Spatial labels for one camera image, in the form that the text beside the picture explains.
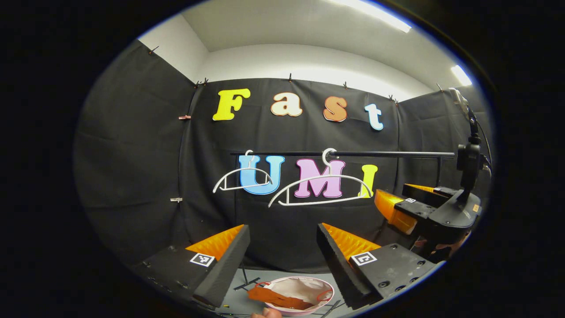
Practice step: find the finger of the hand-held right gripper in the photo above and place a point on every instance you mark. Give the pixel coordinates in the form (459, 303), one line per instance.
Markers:
(417, 206)
(417, 192)

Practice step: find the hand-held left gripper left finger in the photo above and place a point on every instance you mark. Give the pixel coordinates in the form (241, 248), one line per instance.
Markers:
(227, 269)

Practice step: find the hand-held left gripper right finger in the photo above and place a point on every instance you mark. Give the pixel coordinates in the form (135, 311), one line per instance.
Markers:
(337, 269)

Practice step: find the white pink laundry hamper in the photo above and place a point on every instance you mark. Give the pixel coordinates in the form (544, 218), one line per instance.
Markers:
(304, 287)

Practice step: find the black clothes rack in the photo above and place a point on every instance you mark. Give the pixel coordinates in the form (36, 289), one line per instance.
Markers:
(397, 154)

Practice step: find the white clothes hanger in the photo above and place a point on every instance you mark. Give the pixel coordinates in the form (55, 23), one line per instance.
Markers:
(242, 187)
(309, 202)

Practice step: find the short ceiling light strip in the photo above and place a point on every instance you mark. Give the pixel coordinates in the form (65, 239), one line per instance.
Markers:
(461, 75)

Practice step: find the black backdrop cloth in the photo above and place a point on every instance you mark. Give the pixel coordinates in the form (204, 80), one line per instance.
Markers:
(132, 154)

